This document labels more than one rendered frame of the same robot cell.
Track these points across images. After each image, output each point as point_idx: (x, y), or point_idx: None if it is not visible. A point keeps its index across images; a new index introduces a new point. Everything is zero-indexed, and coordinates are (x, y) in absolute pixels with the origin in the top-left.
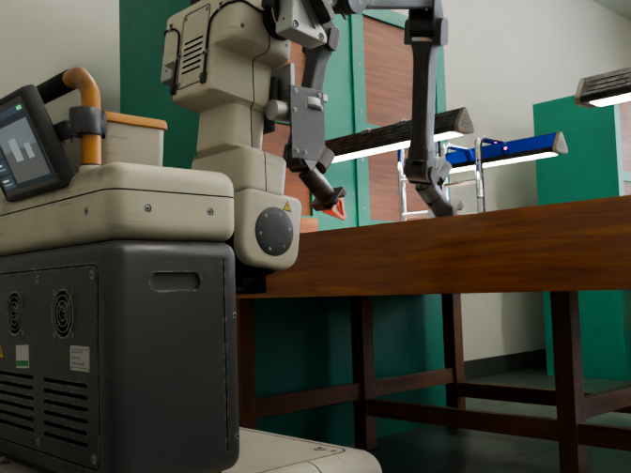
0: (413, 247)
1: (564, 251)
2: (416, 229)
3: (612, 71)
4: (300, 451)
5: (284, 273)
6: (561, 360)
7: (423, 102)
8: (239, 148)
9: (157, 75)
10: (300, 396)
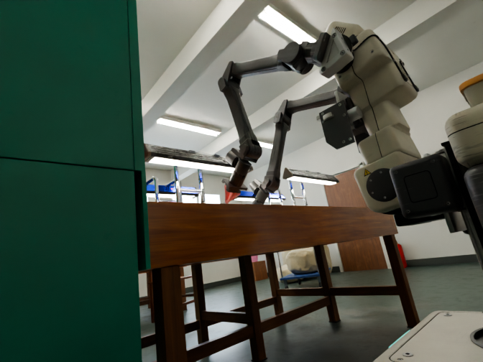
0: (315, 219)
1: (356, 224)
2: (314, 210)
3: (294, 169)
4: (461, 317)
5: (239, 235)
6: (252, 291)
7: (282, 151)
8: (410, 136)
9: None
10: None
